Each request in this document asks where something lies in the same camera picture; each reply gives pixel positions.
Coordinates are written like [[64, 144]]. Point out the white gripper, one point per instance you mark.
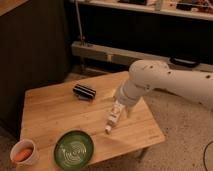
[[129, 94]]

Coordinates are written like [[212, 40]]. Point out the white plastic bottle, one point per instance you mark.
[[113, 116]]

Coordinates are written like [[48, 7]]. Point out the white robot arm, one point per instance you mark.
[[145, 76]]

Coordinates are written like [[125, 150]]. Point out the wooden table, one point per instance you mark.
[[51, 111]]

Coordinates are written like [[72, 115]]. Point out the black striped box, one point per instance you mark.
[[84, 92]]

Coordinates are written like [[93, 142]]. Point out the grey metal shelf beam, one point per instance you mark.
[[125, 57]]

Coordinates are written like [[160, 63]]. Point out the green patterned plate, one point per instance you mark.
[[73, 151]]

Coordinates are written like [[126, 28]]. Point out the metal pole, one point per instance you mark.
[[82, 39]]

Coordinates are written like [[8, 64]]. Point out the white cup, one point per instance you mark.
[[21, 145]]

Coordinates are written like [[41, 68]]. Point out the orange carrot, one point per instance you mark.
[[23, 155]]

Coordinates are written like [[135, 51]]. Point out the upper shelf with clutter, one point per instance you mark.
[[155, 8]]

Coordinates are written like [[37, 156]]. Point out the black handle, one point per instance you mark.
[[188, 64]]

